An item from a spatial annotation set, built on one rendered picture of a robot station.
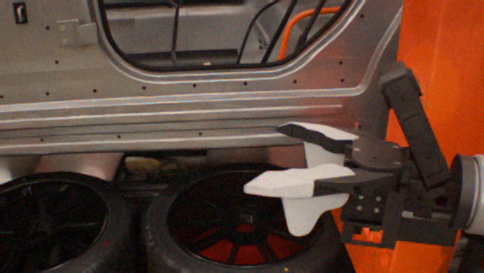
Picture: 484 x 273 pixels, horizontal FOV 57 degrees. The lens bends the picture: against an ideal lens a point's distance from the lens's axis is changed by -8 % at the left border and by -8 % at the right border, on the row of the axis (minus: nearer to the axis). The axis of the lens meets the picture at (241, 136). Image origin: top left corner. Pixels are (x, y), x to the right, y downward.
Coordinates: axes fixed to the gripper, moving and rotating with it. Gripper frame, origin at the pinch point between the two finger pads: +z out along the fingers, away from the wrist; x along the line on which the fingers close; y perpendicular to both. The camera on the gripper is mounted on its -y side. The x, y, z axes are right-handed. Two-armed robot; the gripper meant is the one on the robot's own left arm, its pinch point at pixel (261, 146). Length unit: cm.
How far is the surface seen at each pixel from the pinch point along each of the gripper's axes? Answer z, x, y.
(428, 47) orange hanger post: -20.6, 45.3, -4.4
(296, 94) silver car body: 9, 92, 20
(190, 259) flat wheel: 32, 66, 65
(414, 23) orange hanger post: -18, 51, -8
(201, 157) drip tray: 76, 206, 96
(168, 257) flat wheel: 38, 65, 65
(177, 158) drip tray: 90, 201, 97
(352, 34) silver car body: -6, 96, 2
